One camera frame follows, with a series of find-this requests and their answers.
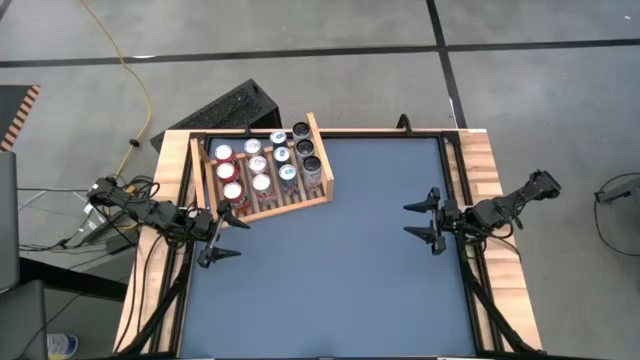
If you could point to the black perforated computer tower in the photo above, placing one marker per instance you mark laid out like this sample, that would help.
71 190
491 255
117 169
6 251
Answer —
225 112

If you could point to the black floor bar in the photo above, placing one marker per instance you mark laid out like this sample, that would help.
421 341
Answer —
70 280

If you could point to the white blue container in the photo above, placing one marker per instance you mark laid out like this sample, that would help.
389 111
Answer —
62 345

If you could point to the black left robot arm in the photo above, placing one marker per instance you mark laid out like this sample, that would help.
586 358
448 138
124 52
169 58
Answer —
145 210

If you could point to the wooden slatted shelf rack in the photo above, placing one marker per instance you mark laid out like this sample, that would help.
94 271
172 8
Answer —
320 165

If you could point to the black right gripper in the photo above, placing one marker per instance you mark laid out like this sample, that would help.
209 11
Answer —
452 217

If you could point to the red Fanta strawberry can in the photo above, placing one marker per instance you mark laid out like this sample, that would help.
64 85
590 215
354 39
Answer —
224 152
226 171
233 191

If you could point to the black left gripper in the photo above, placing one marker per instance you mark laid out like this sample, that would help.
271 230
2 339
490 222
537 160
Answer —
202 227

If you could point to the grey stand leg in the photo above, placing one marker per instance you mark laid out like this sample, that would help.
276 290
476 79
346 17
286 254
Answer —
620 191

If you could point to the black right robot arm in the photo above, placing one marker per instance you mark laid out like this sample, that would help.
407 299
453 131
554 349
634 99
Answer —
510 205

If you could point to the black mat orange striped edge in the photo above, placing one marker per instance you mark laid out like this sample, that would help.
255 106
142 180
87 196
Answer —
12 107

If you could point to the wooden table side board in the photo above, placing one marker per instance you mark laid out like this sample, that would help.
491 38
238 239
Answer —
480 165
172 150

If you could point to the silver Diet Coke can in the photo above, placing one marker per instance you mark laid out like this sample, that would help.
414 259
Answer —
252 146
262 183
258 163

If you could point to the white Celsius energy can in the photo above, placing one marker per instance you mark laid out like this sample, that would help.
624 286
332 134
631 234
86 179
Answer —
304 147
301 130
311 165

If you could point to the blue silver Red Bull can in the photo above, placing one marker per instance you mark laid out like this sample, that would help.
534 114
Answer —
281 154
287 172
278 137

